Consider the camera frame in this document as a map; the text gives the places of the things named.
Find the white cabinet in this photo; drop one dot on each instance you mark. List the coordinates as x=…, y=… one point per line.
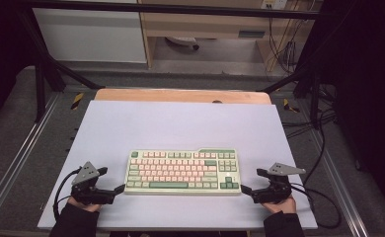
x=92, y=36

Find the white board sheet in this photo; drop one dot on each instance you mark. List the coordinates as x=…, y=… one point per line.
x=180, y=128

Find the black metal frame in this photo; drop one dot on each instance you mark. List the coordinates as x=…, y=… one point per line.
x=180, y=9

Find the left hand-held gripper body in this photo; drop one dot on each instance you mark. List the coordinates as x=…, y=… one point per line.
x=88, y=192

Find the light wooden desk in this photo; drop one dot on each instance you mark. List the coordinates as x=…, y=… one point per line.
x=197, y=26

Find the wooden table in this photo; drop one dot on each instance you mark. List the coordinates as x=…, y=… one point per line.
x=180, y=96

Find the aluminium rail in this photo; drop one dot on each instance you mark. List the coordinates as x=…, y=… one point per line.
x=340, y=184
x=19, y=154

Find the yellow and black tape strip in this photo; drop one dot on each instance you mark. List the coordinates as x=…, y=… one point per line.
x=291, y=106
x=77, y=101

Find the white power strip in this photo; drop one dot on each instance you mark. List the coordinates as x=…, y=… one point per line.
x=274, y=4

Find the person's left hand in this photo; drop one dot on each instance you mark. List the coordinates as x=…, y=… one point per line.
x=88, y=208

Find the small grey panel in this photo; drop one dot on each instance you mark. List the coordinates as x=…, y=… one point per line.
x=251, y=34

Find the green and pink keyboard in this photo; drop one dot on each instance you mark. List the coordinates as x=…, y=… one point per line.
x=180, y=171

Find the person's right hand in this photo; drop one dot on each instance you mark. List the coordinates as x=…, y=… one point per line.
x=284, y=207

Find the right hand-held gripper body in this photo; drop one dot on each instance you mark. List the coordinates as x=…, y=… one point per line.
x=276, y=192

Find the white chair base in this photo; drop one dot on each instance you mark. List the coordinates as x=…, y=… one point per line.
x=182, y=40

